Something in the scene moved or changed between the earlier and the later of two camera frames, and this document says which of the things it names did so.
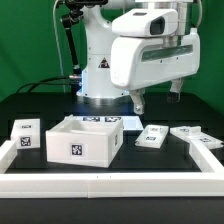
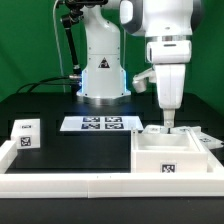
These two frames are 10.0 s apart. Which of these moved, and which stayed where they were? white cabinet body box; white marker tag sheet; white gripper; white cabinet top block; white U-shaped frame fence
Moved: white cabinet body box; white gripper
Stayed: white cabinet top block; white marker tag sheet; white U-shaped frame fence
